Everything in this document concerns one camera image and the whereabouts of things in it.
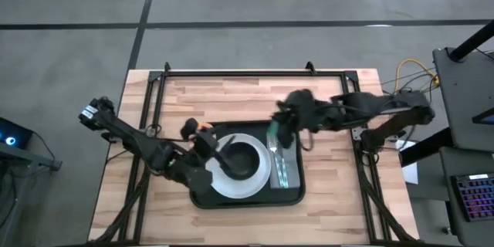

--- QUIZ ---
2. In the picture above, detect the backlit keyboard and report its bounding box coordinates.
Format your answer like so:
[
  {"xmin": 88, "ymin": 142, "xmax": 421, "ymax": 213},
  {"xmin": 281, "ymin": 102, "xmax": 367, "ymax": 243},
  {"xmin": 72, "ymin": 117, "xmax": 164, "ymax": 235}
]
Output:
[{"xmin": 450, "ymin": 172, "xmax": 494, "ymax": 224}]

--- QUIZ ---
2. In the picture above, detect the black pole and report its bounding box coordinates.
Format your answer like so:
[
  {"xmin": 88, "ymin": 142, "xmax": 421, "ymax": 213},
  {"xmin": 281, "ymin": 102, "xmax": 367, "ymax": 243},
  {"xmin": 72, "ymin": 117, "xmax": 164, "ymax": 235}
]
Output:
[{"xmin": 448, "ymin": 20, "xmax": 494, "ymax": 63}]

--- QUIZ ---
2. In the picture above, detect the grey napkin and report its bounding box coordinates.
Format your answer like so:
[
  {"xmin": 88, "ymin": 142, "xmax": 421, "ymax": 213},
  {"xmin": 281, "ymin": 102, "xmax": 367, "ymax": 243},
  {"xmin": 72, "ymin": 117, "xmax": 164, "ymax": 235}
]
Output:
[{"xmin": 269, "ymin": 130, "xmax": 301, "ymax": 190}]

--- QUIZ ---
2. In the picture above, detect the grey metal stand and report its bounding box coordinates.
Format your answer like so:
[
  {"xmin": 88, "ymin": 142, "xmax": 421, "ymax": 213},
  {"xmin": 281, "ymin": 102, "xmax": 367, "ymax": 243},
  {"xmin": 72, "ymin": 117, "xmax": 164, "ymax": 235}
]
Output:
[{"xmin": 0, "ymin": 141, "xmax": 63, "ymax": 247}]

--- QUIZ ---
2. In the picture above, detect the dark tablet screen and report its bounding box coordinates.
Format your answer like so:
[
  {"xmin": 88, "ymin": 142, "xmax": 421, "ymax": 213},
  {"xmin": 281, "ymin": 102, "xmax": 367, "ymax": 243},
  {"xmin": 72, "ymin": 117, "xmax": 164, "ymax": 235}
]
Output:
[{"xmin": 471, "ymin": 107, "xmax": 494, "ymax": 127}]

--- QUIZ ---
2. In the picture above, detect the black aluminium table frame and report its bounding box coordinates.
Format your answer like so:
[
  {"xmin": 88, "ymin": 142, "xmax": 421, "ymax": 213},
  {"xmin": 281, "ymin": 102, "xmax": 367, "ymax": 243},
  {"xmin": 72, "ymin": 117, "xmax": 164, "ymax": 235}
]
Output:
[{"xmin": 89, "ymin": 60, "xmax": 420, "ymax": 246}]

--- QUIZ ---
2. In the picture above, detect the black blue-lit device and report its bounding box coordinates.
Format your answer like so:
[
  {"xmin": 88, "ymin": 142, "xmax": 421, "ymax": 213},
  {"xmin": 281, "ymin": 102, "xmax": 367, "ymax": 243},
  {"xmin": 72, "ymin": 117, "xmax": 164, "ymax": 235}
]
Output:
[{"xmin": 0, "ymin": 117, "xmax": 35, "ymax": 150}]

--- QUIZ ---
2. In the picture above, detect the black diagonal rail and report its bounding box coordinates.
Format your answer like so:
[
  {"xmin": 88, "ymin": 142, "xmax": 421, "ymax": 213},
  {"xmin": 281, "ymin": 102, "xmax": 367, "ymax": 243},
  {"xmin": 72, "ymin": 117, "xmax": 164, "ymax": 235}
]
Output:
[{"xmin": 397, "ymin": 126, "xmax": 445, "ymax": 167}]

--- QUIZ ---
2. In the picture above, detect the grey desk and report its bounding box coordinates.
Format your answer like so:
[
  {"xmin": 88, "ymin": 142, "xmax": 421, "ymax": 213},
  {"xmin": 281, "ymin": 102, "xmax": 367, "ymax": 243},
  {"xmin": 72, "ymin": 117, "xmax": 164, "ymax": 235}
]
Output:
[{"xmin": 437, "ymin": 145, "xmax": 494, "ymax": 247}]

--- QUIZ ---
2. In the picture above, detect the yellow cable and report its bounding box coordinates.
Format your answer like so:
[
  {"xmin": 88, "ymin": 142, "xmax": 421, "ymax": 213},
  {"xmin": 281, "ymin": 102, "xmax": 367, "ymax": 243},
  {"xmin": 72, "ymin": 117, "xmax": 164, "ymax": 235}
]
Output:
[{"xmin": 394, "ymin": 58, "xmax": 440, "ymax": 94}]

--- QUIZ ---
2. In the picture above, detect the black serving tray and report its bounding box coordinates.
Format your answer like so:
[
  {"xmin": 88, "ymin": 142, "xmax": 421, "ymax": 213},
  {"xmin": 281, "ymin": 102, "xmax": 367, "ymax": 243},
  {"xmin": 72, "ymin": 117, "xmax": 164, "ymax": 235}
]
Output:
[{"xmin": 188, "ymin": 120, "xmax": 306, "ymax": 210}]

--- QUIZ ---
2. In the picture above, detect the white round plate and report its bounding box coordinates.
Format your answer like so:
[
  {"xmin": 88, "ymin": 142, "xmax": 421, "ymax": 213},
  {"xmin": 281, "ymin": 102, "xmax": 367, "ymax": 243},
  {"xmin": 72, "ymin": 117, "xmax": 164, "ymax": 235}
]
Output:
[{"xmin": 204, "ymin": 133, "xmax": 272, "ymax": 200}]

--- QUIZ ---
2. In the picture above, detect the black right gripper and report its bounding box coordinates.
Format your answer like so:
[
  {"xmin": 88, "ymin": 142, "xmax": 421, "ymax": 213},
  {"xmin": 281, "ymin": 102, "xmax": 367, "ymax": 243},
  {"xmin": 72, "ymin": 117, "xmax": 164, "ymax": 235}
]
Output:
[{"xmin": 272, "ymin": 88, "xmax": 322, "ymax": 150}]

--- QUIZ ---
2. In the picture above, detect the black bowl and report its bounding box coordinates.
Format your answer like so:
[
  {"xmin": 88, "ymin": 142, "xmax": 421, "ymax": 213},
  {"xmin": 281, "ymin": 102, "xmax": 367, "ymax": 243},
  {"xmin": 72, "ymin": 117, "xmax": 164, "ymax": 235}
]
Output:
[{"xmin": 222, "ymin": 141, "xmax": 260, "ymax": 181}]

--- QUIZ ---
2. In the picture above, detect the teal-handled metal fork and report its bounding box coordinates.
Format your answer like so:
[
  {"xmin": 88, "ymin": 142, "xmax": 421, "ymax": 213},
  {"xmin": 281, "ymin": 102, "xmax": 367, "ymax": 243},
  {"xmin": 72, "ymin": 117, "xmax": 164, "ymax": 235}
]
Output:
[{"xmin": 269, "ymin": 140, "xmax": 285, "ymax": 186}]

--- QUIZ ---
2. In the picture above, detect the white paper sheet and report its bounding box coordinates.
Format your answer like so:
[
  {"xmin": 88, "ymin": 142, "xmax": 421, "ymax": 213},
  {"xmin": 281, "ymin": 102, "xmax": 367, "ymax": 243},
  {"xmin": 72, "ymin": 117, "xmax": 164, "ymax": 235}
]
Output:
[{"xmin": 394, "ymin": 138, "xmax": 420, "ymax": 186}]

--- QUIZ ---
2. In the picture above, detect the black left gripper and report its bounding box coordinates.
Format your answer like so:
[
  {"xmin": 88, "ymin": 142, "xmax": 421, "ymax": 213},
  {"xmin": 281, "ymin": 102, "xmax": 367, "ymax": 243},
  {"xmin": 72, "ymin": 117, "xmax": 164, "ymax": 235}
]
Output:
[{"xmin": 192, "ymin": 129, "xmax": 236, "ymax": 175}]

